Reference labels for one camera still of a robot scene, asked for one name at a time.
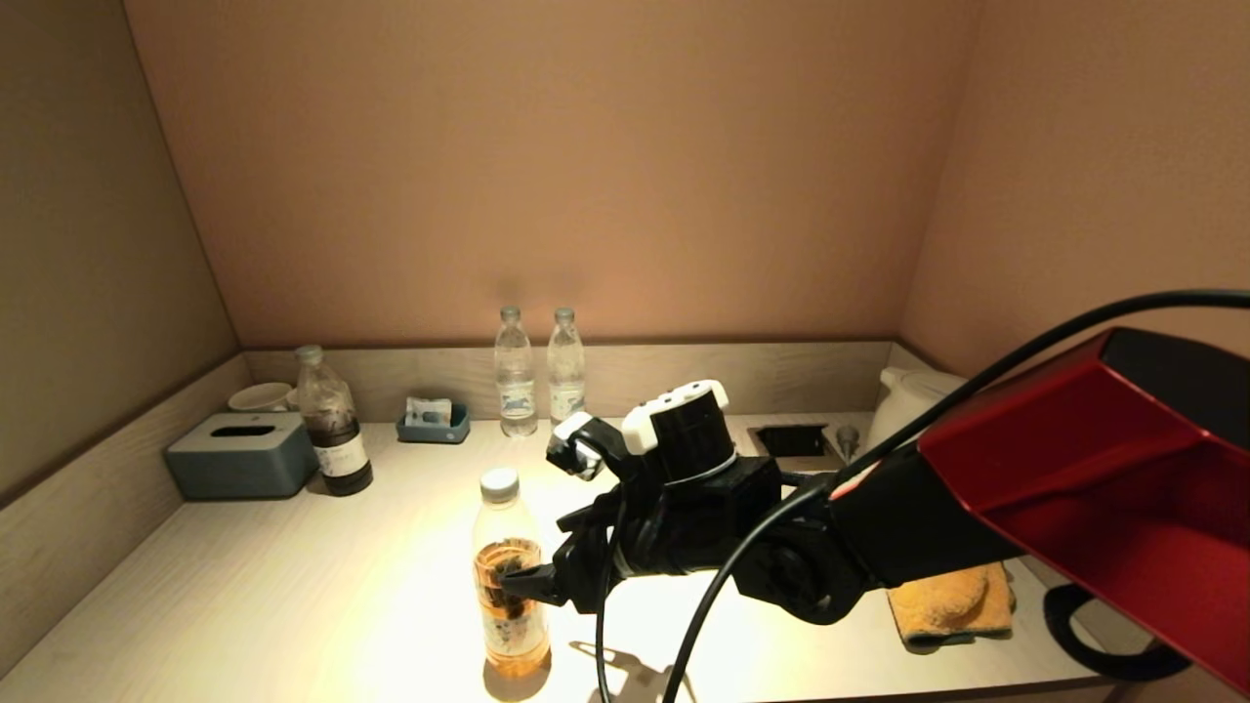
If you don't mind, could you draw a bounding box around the amber tea bottle white cap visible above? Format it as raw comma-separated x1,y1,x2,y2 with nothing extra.
473,468,552,681

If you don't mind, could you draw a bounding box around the orange microfibre cloth grey underside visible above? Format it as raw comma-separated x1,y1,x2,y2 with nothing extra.
887,560,1017,646

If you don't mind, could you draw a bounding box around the recessed black power socket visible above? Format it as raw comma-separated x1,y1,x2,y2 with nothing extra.
752,424,843,474

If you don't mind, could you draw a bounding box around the small blue tray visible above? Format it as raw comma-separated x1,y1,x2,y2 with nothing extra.
396,403,471,445

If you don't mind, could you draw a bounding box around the clear water bottle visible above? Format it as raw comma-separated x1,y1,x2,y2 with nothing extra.
493,307,539,438
547,309,589,429

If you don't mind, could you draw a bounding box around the dark liquid bottle white label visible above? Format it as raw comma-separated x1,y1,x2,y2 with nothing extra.
295,345,374,497

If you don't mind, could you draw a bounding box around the white electric kettle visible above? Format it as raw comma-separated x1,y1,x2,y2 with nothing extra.
867,367,970,456

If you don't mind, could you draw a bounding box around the grey-blue tissue box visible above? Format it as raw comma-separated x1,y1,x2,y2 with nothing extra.
164,412,319,501

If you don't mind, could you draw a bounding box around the white ceramic cup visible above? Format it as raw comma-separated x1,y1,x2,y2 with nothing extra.
229,383,300,414

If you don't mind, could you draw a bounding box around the thin black right gripper cable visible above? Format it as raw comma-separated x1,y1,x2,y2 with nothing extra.
593,488,632,703

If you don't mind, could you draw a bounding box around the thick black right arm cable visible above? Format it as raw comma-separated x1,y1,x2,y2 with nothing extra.
662,289,1250,703

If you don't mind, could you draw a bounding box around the black cable loop under right arm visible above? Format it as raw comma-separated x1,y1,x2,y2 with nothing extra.
1043,583,1194,682

